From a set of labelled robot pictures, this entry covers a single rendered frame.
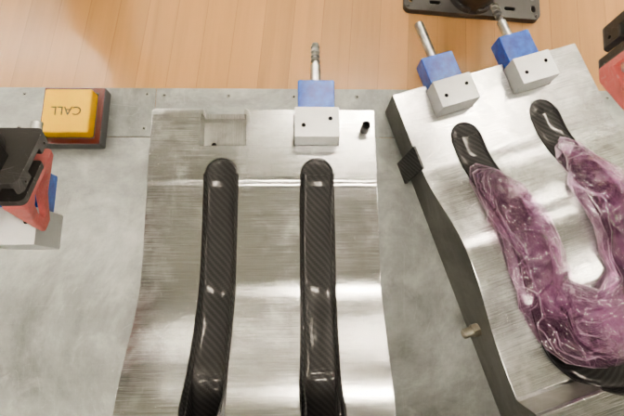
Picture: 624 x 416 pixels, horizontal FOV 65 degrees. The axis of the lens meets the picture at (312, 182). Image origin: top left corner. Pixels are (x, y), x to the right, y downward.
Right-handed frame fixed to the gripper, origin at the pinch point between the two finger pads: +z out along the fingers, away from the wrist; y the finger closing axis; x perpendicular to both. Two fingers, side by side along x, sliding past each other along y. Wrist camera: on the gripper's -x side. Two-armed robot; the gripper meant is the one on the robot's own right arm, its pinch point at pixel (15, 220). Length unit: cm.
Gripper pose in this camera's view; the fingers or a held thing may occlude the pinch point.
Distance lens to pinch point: 55.2
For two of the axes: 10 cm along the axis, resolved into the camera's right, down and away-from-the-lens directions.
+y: 10.0, 0.0, 0.4
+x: -0.3, -7.5, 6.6
